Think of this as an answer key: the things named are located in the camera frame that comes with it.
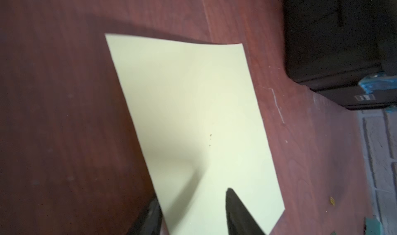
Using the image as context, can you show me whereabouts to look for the yellow paper sheet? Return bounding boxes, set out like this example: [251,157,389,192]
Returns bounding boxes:
[105,33,285,235]

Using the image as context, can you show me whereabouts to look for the black plastic toolbox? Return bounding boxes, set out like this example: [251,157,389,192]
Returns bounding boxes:
[284,0,397,110]

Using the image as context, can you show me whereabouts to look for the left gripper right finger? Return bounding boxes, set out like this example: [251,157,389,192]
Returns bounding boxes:
[225,188,265,235]

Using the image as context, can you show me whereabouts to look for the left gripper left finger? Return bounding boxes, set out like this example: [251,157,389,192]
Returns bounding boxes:
[127,196,163,235]

